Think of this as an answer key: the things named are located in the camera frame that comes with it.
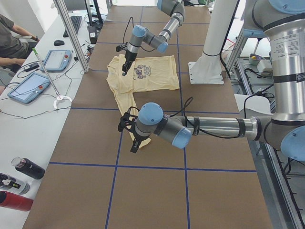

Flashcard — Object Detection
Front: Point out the black keyboard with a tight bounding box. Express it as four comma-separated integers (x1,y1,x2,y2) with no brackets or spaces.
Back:
63,16,82,38

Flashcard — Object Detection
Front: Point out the cream long-sleeve printed shirt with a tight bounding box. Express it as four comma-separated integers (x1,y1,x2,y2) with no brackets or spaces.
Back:
106,54,180,151

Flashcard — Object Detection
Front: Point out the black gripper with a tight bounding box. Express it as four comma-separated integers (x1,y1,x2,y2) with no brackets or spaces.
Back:
122,49,137,76
130,126,151,153

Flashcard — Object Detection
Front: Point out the reacher stick with pink rod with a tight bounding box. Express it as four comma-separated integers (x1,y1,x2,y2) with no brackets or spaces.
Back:
32,48,72,110

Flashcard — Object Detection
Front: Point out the black computer mouse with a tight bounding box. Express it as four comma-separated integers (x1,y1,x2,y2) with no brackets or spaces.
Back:
53,40,65,46

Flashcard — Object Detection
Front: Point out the near blue teach pendant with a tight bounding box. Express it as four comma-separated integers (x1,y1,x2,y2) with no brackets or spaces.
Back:
7,73,50,104

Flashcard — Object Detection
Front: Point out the far blue teach pendant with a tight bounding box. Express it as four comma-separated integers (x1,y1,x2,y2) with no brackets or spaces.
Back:
43,50,71,72

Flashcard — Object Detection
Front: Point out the seated person in green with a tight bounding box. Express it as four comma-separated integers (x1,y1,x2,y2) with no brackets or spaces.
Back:
0,14,40,73

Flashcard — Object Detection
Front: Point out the aluminium frame post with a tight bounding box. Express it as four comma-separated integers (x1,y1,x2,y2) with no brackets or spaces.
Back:
53,0,89,73

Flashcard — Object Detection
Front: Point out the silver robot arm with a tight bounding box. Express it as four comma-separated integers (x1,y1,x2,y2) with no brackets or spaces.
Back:
130,0,305,161
116,0,185,76

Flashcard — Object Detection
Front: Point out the black water bottle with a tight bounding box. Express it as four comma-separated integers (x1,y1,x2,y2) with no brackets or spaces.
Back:
11,157,45,180

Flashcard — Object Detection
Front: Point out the red water bottle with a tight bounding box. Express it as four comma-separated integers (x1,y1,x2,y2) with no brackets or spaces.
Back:
0,191,33,211

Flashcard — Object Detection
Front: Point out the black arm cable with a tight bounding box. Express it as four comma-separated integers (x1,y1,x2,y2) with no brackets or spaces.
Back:
164,96,277,139
122,16,155,52

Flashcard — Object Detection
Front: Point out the blue teach pendant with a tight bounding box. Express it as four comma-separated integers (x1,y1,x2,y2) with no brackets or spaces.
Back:
43,50,71,72
7,73,50,104

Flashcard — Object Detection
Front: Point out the grey bottle with label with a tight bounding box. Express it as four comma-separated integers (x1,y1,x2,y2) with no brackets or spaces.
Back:
0,173,30,195

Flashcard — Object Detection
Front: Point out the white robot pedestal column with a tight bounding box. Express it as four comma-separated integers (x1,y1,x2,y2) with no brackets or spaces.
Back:
188,0,239,84

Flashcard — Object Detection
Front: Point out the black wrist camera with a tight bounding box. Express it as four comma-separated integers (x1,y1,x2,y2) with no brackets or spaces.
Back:
116,42,128,52
117,112,138,133

